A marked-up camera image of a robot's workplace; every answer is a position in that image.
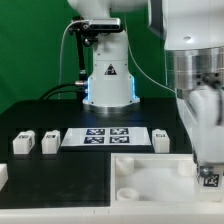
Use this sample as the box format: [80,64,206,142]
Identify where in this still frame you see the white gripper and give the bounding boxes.
[176,86,224,178]

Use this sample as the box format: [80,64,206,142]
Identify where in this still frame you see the white square tabletop part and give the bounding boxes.
[109,152,224,205]

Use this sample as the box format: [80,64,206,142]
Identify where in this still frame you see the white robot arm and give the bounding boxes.
[67,0,224,178]

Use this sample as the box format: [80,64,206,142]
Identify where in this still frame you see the marker sheet with tags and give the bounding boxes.
[62,127,151,147]

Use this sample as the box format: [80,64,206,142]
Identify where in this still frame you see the white L-shaped obstacle wall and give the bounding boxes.
[0,201,224,224]

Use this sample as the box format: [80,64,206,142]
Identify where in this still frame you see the black cables at base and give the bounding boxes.
[39,79,89,101]

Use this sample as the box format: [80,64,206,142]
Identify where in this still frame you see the black camera on stand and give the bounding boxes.
[69,17,123,101]

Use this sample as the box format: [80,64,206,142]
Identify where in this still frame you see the white camera cable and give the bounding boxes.
[58,19,88,100]

